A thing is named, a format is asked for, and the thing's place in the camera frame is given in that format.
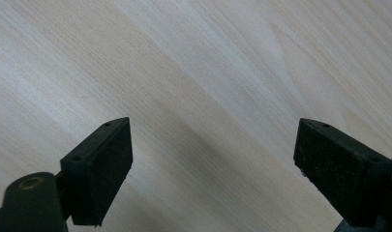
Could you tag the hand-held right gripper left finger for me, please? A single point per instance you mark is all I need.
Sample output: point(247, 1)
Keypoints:
point(96, 174)

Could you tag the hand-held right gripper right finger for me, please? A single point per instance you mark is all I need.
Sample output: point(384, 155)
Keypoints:
point(340, 175)

